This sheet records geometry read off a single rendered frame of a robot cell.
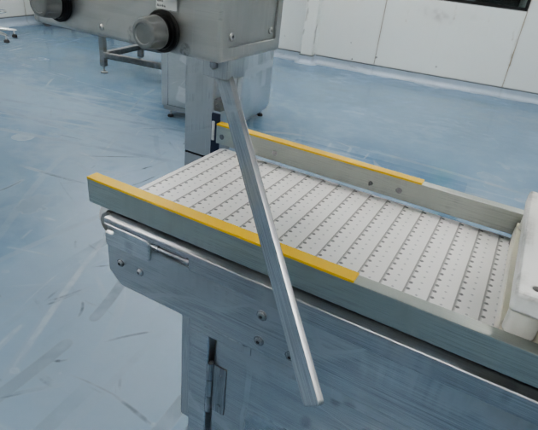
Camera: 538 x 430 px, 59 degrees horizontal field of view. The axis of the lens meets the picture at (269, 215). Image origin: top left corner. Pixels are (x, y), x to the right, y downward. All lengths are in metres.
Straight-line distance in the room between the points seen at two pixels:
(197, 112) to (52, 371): 0.99
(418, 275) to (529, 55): 5.29
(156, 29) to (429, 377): 0.39
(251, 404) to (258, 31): 0.50
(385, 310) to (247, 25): 0.28
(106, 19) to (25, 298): 1.48
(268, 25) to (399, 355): 0.33
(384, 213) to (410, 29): 5.14
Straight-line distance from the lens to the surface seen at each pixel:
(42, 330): 1.72
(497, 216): 0.69
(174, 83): 3.46
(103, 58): 4.71
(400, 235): 0.62
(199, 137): 0.85
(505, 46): 5.75
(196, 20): 0.41
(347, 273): 0.46
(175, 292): 0.59
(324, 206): 0.65
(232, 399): 0.74
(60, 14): 0.51
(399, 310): 0.45
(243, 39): 0.43
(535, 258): 0.51
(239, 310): 0.54
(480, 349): 0.45
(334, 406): 0.64
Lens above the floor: 1.13
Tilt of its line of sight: 29 degrees down
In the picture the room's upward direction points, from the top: 7 degrees clockwise
